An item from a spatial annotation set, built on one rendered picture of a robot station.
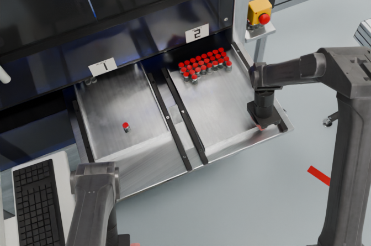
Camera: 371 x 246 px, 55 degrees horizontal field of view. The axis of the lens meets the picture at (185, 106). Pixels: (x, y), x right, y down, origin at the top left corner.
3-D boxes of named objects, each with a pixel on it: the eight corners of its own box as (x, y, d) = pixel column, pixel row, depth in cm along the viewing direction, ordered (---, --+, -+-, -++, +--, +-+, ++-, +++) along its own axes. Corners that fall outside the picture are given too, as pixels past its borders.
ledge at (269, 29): (231, 19, 146) (231, 15, 145) (259, 9, 148) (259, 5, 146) (245, 43, 140) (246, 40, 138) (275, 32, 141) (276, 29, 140)
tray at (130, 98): (74, 84, 133) (70, 79, 130) (139, 61, 137) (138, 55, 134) (97, 164, 117) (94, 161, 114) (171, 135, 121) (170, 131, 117)
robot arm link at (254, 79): (255, 77, 95) (287, 76, 96) (247, 47, 102) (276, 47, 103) (248, 105, 104) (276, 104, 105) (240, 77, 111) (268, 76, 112)
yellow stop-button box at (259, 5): (243, 12, 134) (244, -2, 128) (260, 6, 135) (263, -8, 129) (252, 26, 131) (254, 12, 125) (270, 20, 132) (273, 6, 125)
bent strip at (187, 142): (170, 115, 124) (168, 106, 119) (178, 111, 125) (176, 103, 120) (185, 150, 118) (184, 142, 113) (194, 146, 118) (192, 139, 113)
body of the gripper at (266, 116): (264, 99, 115) (265, 84, 109) (281, 123, 108) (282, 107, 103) (245, 106, 114) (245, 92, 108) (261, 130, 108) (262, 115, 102)
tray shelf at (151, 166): (63, 92, 134) (61, 89, 133) (232, 31, 143) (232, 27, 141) (95, 212, 112) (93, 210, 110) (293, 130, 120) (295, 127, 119)
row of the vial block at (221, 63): (183, 79, 131) (181, 72, 127) (227, 62, 133) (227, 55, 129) (185, 84, 130) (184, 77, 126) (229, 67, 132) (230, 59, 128)
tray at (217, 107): (168, 74, 133) (167, 68, 130) (231, 50, 136) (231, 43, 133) (205, 152, 117) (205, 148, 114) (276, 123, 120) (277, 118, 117)
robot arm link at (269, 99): (256, 95, 99) (277, 92, 99) (252, 77, 104) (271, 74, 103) (256, 110, 105) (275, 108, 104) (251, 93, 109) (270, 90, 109)
